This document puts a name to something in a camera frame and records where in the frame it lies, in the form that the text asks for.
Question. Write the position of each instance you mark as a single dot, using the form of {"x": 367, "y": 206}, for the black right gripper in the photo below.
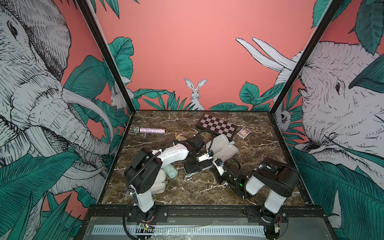
{"x": 220, "y": 179}

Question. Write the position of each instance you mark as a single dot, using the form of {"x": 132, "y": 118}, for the mint green umbrella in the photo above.
{"x": 171, "y": 171}

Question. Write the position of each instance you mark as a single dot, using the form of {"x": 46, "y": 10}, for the black zippered umbrella case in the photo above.
{"x": 194, "y": 167}

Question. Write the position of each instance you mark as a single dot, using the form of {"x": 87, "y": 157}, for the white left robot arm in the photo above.
{"x": 145, "y": 167}

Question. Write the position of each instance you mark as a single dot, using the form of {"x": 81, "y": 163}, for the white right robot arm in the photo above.
{"x": 279, "y": 177}

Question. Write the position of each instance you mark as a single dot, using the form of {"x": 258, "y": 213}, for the folding chess board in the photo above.
{"x": 217, "y": 126}

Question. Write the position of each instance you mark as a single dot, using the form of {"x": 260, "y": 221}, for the purple card box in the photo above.
{"x": 243, "y": 133}

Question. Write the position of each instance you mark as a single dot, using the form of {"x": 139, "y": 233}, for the purple glitter microphone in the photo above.
{"x": 143, "y": 130}

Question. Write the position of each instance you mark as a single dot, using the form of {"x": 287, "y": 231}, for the white perforated strip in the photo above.
{"x": 256, "y": 231}

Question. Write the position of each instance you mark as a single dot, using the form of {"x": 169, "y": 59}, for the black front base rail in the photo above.
{"x": 164, "y": 213}

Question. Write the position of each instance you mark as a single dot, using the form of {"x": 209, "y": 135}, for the black frame post left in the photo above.
{"x": 88, "y": 14}

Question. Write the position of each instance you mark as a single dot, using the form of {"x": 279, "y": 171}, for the black frame post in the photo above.
{"x": 325, "y": 20}
{"x": 88, "y": 14}

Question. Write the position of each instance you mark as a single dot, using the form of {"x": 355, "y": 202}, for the black frame post right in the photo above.
{"x": 325, "y": 20}

